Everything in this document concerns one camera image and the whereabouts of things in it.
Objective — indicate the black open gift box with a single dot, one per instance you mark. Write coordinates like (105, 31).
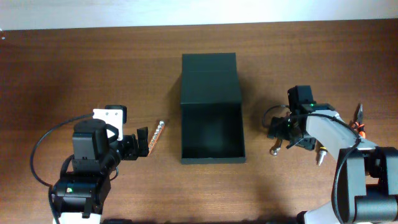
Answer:
(211, 105)

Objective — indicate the orange socket rail with sockets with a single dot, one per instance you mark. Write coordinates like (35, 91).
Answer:
(155, 137)

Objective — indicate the chrome ratchet wrench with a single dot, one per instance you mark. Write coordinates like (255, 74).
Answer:
(274, 150)

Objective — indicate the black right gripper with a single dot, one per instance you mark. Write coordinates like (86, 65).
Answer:
(280, 132)

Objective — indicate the yellow black stubby screwdriver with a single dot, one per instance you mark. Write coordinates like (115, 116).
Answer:
(321, 153)

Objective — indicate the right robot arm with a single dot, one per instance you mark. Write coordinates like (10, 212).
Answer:
(365, 184)

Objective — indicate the orange black long-nose pliers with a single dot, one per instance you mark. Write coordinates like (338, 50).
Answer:
(357, 122)

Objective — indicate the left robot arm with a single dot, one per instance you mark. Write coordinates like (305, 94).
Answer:
(85, 177)

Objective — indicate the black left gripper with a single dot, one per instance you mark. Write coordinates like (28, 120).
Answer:
(132, 146)

